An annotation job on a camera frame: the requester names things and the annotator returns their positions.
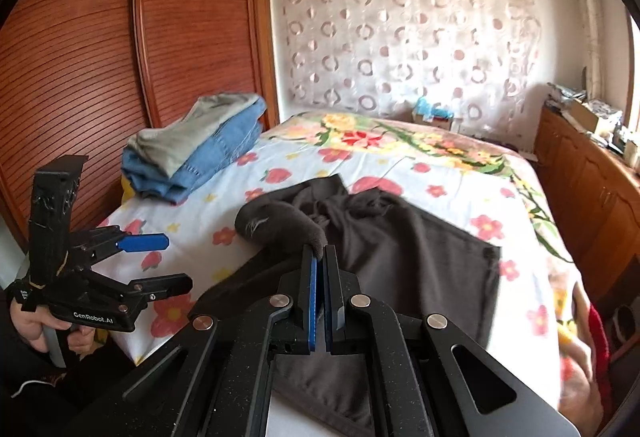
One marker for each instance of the wooden louvered wardrobe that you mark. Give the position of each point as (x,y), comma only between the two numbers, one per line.
(100,67)

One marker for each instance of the small blue and red box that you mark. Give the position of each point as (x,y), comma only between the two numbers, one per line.
(435,112)

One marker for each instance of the yellow plush toy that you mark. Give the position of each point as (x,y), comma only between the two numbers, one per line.
(126,192)

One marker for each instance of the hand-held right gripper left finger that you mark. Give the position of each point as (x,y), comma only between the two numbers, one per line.
(312,297)

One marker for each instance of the folded blue jeans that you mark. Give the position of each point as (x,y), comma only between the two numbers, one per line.
(210,157)

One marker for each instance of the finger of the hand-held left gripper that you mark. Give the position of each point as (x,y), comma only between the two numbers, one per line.
(145,243)
(165,284)

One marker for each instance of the white wrapped pipe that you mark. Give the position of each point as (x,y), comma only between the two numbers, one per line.
(585,17)

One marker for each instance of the open cardboard box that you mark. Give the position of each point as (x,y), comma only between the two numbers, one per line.
(590,117)

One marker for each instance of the bright window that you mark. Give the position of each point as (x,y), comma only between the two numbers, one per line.
(635,77)

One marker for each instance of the red cloth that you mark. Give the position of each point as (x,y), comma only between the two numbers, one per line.
(599,342)

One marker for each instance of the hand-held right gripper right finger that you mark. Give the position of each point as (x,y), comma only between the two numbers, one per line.
(330,302)

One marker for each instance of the folded grey-green pants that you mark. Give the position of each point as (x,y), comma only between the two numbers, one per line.
(175,142)

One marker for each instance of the long wooden cabinet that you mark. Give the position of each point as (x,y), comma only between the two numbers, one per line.
(590,177)

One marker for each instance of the circle patterned curtain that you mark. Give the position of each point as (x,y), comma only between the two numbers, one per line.
(400,42)

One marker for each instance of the pile of papers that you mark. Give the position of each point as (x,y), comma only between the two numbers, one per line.
(562,94)

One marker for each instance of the dark brown pants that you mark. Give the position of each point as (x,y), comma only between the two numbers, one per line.
(410,277)

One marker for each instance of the bed with floral sheet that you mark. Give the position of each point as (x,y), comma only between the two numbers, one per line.
(400,157)

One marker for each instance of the person's left hand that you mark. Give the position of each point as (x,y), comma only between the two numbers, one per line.
(30,332)

